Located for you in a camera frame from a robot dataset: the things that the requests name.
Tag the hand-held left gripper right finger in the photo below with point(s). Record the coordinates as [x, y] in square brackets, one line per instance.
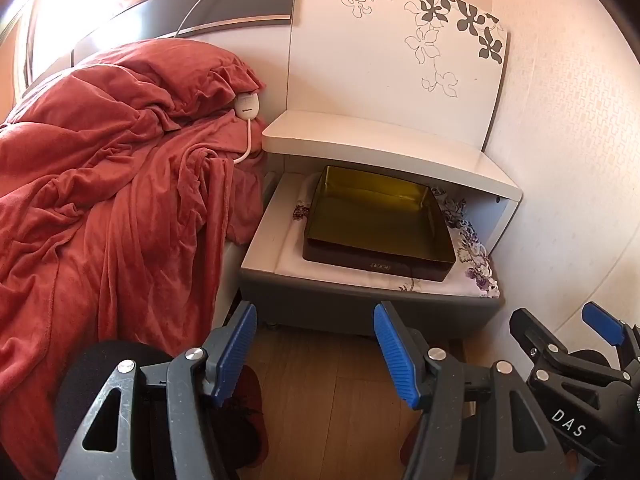
[395, 355]

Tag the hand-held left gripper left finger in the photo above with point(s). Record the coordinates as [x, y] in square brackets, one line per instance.
[235, 355]

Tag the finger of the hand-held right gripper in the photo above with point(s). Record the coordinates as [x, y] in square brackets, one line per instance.
[530, 327]
[602, 317]

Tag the brown gold lined tin box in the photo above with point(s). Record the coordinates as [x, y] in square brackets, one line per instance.
[375, 215]

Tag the dark red slipper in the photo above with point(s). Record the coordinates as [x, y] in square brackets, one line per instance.
[250, 410]
[411, 447]

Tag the white floral embroidered cloth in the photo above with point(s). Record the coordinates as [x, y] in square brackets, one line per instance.
[470, 255]

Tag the red plush blanket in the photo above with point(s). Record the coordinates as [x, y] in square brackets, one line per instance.
[100, 210]

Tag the white nightstand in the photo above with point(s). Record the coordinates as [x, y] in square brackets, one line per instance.
[380, 145]

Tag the white heating controller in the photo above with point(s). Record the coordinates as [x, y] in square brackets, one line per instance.
[246, 105]

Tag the red ruffled pillow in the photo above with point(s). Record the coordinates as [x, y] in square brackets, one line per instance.
[175, 70]

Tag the white grey floral headboard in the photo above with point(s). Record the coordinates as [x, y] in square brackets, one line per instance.
[350, 60]

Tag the white bed frame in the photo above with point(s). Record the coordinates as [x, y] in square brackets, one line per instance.
[230, 280]

